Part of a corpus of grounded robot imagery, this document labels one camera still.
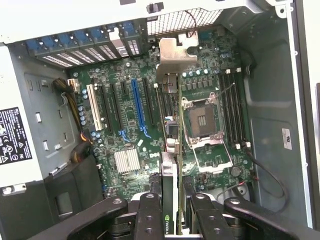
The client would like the open black PC case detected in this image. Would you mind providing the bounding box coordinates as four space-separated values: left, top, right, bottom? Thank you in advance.
0 0 320 240

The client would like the CPU socket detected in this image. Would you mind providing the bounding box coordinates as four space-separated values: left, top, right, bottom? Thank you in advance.
181 91 225 149

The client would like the metal socket cover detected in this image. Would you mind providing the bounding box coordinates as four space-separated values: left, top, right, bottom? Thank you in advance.
191 138 235 176

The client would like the white expansion slot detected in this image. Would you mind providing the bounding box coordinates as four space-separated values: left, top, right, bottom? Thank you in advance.
86 83 105 132

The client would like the black plastic shroud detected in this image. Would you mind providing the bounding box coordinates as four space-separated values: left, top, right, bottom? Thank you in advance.
0 154 106 240

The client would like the red black twisted wire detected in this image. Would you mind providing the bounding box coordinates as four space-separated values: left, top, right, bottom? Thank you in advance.
185 9 201 40

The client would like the yellow black power cable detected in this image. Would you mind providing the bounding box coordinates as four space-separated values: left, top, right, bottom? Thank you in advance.
51 77 94 165

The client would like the blue expansion slot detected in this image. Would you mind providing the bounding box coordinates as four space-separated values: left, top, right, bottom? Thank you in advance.
130 78 151 139

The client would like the thin locking lever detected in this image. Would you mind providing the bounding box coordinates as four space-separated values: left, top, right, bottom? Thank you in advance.
216 81 236 99

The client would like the grey power supply unit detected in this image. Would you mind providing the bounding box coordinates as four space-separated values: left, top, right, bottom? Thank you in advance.
0 42 85 188

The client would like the silver chipset heatsink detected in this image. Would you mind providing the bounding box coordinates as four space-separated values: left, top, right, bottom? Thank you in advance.
114 147 141 175

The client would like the green motherboard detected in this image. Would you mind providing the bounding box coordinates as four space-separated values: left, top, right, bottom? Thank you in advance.
66 29 255 201

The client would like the white power connector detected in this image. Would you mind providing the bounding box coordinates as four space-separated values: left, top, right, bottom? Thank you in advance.
66 77 81 94

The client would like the black case lock knob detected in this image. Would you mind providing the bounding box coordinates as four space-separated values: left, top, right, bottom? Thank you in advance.
147 1 164 13

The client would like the long black expansion slot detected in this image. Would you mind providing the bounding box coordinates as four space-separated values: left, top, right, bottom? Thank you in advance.
108 82 124 132
93 83 113 133
141 77 156 127

